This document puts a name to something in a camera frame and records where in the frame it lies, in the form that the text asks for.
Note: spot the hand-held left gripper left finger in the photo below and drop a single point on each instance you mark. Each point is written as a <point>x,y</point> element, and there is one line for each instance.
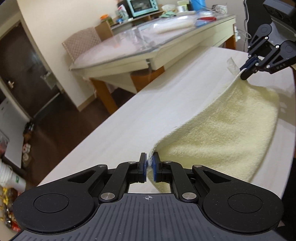
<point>144,166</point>

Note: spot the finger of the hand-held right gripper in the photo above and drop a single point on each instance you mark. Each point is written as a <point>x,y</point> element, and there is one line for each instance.
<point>251,60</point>
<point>248,74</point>

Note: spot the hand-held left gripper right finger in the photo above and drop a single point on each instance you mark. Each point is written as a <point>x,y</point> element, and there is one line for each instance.
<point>156,171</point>

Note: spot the cream yellow towel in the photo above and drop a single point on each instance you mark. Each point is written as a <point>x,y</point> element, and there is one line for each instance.
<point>222,134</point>

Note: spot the white power strip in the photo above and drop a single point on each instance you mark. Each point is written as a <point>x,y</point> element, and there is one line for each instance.
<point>236,33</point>

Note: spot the polka dot mug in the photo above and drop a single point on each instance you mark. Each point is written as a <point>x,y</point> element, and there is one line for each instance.
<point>220,9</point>

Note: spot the red scissors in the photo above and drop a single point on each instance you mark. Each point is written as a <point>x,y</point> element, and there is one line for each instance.
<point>207,18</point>

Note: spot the blue thermos jug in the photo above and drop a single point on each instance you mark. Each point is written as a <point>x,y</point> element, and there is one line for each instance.
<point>197,4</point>

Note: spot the clear plastic bag with roll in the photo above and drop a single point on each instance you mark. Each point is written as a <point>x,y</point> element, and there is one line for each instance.
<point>173,25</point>

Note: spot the cream glass-topped dining table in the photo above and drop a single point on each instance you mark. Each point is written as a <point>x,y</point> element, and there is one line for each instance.
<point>143,53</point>

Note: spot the pair of slippers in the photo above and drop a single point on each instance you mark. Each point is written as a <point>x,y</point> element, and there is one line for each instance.
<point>27,155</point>

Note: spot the teal toaster oven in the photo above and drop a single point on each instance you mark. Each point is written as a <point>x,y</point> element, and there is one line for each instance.
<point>142,8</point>

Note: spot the white plastic bucket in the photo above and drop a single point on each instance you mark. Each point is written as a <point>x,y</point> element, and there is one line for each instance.
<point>10,176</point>

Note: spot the snack bag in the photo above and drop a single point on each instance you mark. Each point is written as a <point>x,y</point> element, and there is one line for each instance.
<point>122,12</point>

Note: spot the woven pattern chair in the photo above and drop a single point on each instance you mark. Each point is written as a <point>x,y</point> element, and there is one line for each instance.
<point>81,44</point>

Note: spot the brown cardboard box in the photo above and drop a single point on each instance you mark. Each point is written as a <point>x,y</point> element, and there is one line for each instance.
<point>103,31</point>

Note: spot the jar with orange lid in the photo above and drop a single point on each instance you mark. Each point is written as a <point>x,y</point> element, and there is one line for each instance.
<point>106,19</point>

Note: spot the dark brown door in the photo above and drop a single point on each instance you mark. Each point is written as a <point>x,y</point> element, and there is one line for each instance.
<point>20,76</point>

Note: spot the white wall basket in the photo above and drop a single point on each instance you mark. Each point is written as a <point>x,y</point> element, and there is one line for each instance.
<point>49,80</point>

